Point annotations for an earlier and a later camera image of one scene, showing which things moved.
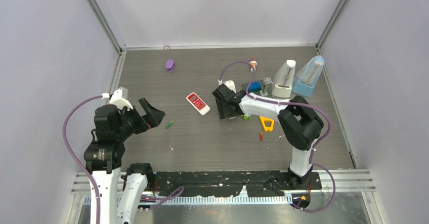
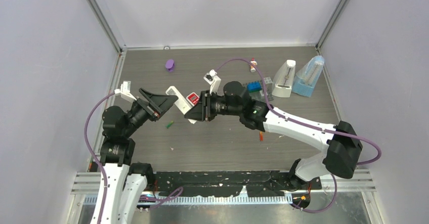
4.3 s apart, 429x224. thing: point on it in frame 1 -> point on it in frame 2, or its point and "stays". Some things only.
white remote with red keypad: x=197 y=102 stays
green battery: x=169 y=124 stays
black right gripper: x=223 y=113 -> x=202 y=112
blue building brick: x=254 y=86 stays
